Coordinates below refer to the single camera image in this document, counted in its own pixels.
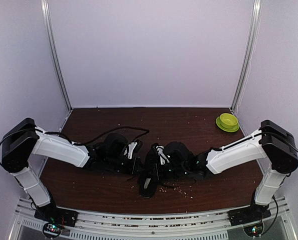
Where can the front aluminium rail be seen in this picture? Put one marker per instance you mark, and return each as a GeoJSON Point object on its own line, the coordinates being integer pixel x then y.
{"type": "Point", "coordinates": [207, 225]}

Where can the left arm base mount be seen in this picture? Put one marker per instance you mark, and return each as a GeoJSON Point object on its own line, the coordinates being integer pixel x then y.
{"type": "Point", "coordinates": [55, 225]}

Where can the black sneaker shoe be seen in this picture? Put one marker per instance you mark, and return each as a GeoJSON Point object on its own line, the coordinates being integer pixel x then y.
{"type": "Point", "coordinates": [149, 177]}

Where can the aluminium frame post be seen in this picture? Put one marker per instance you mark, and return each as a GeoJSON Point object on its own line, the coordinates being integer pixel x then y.
{"type": "Point", "coordinates": [252, 36]}
{"type": "Point", "coordinates": [54, 54]}

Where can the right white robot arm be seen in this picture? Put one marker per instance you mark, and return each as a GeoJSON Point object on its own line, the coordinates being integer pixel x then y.
{"type": "Point", "coordinates": [270, 141]}

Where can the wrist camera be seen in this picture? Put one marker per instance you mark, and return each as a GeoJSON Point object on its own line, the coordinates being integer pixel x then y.
{"type": "Point", "coordinates": [158, 155]}
{"type": "Point", "coordinates": [133, 148]}

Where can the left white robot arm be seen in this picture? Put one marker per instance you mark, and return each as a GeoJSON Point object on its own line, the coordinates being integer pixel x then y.
{"type": "Point", "coordinates": [27, 139]}

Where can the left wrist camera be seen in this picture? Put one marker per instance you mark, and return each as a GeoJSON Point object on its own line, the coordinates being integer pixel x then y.
{"type": "Point", "coordinates": [133, 148]}

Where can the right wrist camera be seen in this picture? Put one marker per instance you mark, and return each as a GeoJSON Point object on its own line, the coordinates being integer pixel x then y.
{"type": "Point", "coordinates": [158, 155]}

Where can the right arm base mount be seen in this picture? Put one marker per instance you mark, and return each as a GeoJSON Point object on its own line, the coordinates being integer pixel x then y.
{"type": "Point", "coordinates": [249, 220]}

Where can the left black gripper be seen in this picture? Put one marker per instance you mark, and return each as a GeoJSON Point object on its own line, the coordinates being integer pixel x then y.
{"type": "Point", "coordinates": [135, 162]}

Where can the green bowl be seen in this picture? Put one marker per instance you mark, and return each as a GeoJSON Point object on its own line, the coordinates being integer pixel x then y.
{"type": "Point", "coordinates": [227, 122]}

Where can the right aluminium frame post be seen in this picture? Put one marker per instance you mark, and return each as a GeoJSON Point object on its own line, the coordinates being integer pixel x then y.
{"type": "Point", "coordinates": [252, 36]}

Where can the left aluminium frame post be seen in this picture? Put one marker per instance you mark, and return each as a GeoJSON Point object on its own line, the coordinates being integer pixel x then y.
{"type": "Point", "coordinates": [54, 54]}

